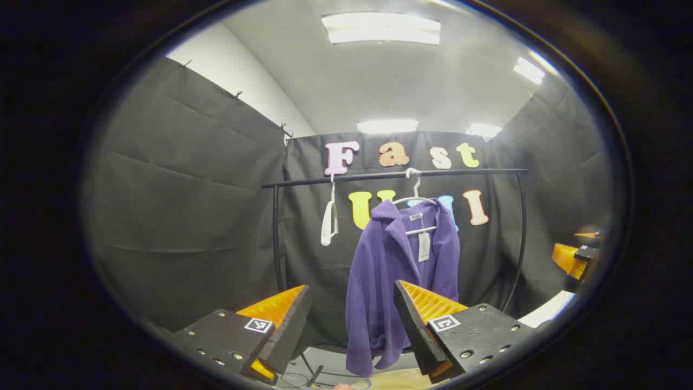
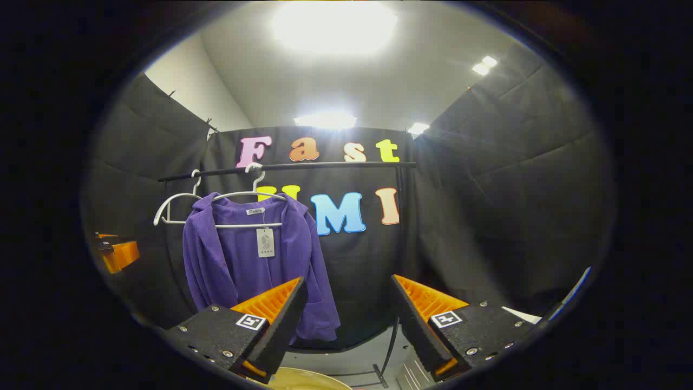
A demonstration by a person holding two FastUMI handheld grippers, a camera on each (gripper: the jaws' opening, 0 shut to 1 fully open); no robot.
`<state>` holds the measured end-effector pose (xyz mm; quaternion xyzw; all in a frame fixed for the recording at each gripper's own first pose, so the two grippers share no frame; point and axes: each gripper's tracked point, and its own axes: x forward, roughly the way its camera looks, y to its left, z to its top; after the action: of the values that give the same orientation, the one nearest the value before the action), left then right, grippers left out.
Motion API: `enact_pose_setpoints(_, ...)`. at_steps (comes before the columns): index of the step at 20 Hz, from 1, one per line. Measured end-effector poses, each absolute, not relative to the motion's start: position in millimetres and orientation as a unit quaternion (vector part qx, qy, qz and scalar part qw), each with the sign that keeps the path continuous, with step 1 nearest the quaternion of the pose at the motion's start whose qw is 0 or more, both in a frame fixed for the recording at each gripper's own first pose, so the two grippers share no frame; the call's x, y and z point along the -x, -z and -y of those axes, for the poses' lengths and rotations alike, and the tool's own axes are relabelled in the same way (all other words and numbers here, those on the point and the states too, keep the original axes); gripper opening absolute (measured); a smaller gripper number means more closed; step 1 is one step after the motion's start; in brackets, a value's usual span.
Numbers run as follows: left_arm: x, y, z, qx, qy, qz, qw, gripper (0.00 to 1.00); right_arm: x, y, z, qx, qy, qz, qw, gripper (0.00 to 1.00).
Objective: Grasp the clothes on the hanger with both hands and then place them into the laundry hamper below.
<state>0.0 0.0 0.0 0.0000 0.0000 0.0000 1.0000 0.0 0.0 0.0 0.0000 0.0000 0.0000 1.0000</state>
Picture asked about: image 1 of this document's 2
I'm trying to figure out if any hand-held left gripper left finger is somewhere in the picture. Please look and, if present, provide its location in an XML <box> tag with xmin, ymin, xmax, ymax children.
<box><xmin>172</xmin><ymin>284</ymin><xmax>313</xmax><ymax>386</ymax></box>

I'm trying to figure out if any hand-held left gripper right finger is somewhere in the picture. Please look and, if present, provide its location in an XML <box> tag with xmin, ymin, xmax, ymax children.
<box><xmin>394</xmin><ymin>280</ymin><xmax>537</xmax><ymax>385</ymax></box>

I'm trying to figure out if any cream round laundry hamper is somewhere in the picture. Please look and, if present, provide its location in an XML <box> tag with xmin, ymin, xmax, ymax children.
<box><xmin>365</xmin><ymin>368</ymin><xmax>434</xmax><ymax>390</ymax></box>

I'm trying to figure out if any purple knit jacket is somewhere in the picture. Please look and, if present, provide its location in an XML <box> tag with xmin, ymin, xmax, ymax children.
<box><xmin>345</xmin><ymin>199</ymin><xmax>461</xmax><ymax>378</ymax></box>

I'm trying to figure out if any white plastic clothes hanger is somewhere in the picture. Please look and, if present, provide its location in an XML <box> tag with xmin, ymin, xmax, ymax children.
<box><xmin>391</xmin><ymin>168</ymin><xmax>440</xmax><ymax>236</ymax></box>
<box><xmin>321</xmin><ymin>174</ymin><xmax>339</xmax><ymax>247</ymax></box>

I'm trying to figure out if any black metal clothes rack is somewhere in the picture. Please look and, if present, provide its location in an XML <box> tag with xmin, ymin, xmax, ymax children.
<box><xmin>262</xmin><ymin>168</ymin><xmax>528</xmax><ymax>386</ymax></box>

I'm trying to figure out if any black backdrop cloth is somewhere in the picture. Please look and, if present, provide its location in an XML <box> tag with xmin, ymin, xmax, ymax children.
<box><xmin>81</xmin><ymin>54</ymin><xmax>612</xmax><ymax>347</ymax></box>

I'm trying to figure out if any long ceiling light strip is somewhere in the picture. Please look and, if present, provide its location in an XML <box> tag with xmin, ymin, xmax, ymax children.
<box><xmin>357</xmin><ymin>120</ymin><xmax>419</xmax><ymax>134</ymax></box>

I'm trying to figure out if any large rectangular ceiling light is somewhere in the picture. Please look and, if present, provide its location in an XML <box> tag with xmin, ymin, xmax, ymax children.
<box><xmin>322</xmin><ymin>12</ymin><xmax>442</xmax><ymax>45</ymax></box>

